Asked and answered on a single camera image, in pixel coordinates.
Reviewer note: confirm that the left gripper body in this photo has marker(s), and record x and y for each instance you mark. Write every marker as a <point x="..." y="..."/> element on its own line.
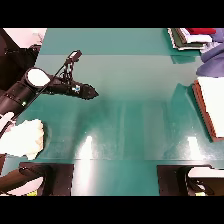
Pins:
<point x="85" y="91"/>

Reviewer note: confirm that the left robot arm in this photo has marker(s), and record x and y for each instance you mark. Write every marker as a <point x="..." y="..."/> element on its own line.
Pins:
<point x="23" y="93"/>

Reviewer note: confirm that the dark green garment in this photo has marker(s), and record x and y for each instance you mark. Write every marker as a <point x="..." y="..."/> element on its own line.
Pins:
<point x="181" y="41"/>

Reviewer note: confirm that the brown garment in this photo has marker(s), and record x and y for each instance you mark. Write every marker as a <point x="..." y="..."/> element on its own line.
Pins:
<point x="201" y="106"/>

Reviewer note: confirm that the large white folded garment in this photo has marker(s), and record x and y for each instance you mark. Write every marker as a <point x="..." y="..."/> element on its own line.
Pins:
<point x="215" y="103"/>

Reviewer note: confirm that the red garment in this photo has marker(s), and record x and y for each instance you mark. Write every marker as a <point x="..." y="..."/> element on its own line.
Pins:
<point x="201" y="31"/>

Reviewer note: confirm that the lavender garment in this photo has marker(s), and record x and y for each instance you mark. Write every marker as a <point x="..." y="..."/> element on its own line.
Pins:
<point x="218" y="35"/>

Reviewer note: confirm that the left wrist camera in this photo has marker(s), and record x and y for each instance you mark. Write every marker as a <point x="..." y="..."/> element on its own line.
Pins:
<point x="74" y="56"/>

